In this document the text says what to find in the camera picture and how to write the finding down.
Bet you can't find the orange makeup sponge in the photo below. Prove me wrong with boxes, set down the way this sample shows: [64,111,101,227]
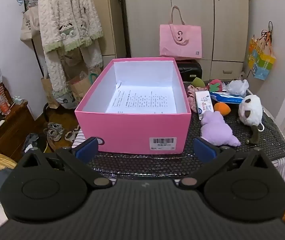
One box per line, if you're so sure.
[214,102,231,116]

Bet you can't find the pink strawberry plush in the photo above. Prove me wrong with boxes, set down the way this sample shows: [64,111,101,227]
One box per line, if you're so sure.
[207,79,223,92]

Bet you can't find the orange drink bottle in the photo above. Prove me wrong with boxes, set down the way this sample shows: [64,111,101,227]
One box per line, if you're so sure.
[0,91,10,114]

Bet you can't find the printed white paper sheet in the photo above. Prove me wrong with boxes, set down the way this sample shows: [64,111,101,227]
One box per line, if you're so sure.
[106,81,177,115]

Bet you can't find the dark plastic bag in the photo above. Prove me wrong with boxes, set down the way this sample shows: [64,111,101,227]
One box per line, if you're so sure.
[23,133,48,153]

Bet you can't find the tall beige cabinet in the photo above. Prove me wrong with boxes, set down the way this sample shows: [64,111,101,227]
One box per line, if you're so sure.
[85,0,127,68]

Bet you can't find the purple plush toy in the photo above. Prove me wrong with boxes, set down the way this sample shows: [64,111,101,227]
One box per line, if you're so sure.
[200,110,241,147]

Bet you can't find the blue wet wipes pack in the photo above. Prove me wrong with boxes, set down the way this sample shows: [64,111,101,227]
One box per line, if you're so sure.
[209,92,245,104]

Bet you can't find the grey sneakers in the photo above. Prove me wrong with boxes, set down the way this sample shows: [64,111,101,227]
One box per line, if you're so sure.
[44,122,65,143]

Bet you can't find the beige canvas tote bag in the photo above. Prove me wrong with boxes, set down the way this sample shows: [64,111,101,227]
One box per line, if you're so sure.
[20,4,42,48]

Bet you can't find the pink tote bag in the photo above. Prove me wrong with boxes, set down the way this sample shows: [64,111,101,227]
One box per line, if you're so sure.
[159,5,203,60]

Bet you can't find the beige wardrobe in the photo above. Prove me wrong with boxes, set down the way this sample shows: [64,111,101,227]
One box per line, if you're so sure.
[123,0,249,80]

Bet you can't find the pink floral scrunchie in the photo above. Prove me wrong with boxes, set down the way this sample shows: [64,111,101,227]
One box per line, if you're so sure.
[187,84,209,113]

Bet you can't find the pink cardboard shoe box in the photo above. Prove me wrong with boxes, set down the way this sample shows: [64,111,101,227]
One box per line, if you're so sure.
[75,57,192,155]

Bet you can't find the striped table cloth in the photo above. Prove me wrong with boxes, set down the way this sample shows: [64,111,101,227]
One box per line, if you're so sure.
[71,130,285,183]

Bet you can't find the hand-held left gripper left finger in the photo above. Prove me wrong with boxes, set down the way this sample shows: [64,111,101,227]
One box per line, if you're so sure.
[20,137,113,189]

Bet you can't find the white tissue pack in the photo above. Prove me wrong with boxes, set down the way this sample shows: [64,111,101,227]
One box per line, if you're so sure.
[195,90,214,120]

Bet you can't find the wooden nightstand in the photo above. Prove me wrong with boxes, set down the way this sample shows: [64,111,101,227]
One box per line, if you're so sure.
[0,101,35,159]

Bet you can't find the black suitcase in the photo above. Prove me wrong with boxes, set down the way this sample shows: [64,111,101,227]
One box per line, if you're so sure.
[176,60,203,82]

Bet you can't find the white and brown plush toy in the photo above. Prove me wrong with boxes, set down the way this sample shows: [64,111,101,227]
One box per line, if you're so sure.
[237,94,265,144]

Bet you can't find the black bubble wrap sheet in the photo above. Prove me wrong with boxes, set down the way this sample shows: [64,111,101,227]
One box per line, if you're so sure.
[93,81,285,178]

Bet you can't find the colourful gift bag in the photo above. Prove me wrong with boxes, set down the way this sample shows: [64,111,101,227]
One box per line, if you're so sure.
[245,21,276,80]

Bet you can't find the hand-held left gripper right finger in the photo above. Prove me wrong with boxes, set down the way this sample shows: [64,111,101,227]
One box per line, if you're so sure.
[179,138,273,189]

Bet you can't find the fluffy cream pajama jacket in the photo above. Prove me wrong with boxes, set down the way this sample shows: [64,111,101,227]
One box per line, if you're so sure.
[38,0,105,53]

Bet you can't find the plain brown paper bag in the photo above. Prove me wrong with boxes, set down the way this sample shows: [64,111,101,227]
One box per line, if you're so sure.
[41,76,58,109]

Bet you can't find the white plastic bag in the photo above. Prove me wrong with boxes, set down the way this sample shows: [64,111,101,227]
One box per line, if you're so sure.
[225,79,250,97]

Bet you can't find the beige slippers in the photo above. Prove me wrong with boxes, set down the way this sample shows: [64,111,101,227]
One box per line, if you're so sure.
[65,125,80,142]

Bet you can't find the fluffy cream pajama pants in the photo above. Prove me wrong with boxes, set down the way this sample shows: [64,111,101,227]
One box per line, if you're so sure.
[44,41,103,109]

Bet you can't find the green handled brown paper bag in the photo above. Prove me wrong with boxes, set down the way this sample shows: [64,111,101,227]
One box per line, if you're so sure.
[68,67,102,103]

